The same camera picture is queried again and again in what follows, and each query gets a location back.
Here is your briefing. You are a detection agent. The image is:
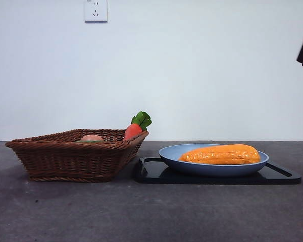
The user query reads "orange carrot with green leaves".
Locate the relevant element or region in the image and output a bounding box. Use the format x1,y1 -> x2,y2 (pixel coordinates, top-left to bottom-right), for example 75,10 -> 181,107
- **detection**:
123,111 -> 153,141

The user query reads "pale pink egg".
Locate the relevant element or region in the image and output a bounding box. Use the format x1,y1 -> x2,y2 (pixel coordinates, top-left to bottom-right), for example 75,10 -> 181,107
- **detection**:
80,134 -> 105,142

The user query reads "black rectangular tray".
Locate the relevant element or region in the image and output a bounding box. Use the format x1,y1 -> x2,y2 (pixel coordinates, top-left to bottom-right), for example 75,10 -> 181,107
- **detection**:
134,157 -> 302,186

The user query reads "yellow corn cob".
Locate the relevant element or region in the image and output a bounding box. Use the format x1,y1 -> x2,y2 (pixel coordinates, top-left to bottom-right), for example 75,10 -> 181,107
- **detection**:
178,144 -> 261,166

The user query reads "blue round plate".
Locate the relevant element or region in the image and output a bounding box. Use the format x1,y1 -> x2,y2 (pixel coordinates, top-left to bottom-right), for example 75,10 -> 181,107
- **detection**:
158,143 -> 270,177

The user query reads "white wall socket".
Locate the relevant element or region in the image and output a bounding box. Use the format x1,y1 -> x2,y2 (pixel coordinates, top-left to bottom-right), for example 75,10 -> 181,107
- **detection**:
84,0 -> 108,24

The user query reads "brown wicker basket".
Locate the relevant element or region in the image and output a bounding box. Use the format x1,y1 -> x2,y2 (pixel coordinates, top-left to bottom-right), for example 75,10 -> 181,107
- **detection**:
5,129 -> 149,183

